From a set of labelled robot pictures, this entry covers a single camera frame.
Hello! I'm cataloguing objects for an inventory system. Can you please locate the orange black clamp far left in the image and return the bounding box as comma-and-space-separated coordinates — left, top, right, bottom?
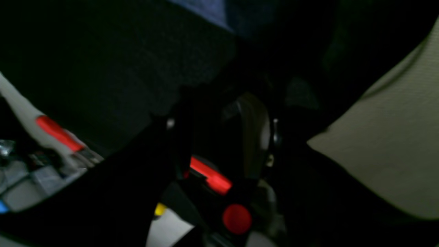
147, 156, 278, 247

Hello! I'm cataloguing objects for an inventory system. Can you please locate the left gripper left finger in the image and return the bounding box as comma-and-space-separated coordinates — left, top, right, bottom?
166, 99, 194, 179

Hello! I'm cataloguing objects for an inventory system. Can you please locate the light blue t-shirt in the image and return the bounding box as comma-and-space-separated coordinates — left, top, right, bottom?
171, 0, 277, 37

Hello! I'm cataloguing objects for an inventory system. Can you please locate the blue clamp far left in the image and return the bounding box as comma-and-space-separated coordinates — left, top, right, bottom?
0, 75, 103, 215

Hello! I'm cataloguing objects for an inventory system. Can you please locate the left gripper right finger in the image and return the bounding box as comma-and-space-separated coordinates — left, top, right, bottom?
230, 93, 280, 180

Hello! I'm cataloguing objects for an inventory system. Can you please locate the black table cloth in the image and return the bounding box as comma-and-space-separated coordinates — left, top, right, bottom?
1, 0, 303, 156

